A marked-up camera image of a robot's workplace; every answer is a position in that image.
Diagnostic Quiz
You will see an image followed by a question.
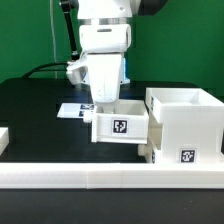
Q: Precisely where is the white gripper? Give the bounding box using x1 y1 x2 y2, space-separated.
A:
79 24 131 104

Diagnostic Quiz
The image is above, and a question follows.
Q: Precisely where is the white drawer box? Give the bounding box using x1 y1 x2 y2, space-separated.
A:
138 139 155 163
83 99 149 144

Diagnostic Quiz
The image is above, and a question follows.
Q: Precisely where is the white drawer cabinet frame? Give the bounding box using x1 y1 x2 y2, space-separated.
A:
145 88 224 164

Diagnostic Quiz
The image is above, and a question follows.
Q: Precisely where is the white front drawer box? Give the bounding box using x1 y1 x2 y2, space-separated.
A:
138 139 155 163

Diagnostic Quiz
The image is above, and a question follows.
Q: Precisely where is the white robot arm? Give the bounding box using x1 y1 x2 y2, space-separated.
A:
60 0 168 105

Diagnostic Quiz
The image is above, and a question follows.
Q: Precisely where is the marker sheet on table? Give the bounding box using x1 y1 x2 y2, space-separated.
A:
57 103 94 118

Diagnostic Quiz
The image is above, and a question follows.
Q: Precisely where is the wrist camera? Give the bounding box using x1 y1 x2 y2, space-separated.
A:
66 60 87 85

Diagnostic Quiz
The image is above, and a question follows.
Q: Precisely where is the black cable on table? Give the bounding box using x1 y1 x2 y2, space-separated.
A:
21 61 81 79

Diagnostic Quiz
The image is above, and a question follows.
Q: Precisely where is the white hanging cable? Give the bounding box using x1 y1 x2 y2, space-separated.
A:
49 0 58 80

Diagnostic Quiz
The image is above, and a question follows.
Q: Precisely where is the white left fence rail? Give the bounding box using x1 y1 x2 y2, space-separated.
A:
0 127 9 155

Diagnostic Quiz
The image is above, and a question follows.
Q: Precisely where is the white fence rail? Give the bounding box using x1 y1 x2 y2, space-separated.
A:
0 127 9 155
0 163 224 189

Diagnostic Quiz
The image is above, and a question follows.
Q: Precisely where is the white front fence rail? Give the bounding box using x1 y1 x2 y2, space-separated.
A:
0 163 224 189

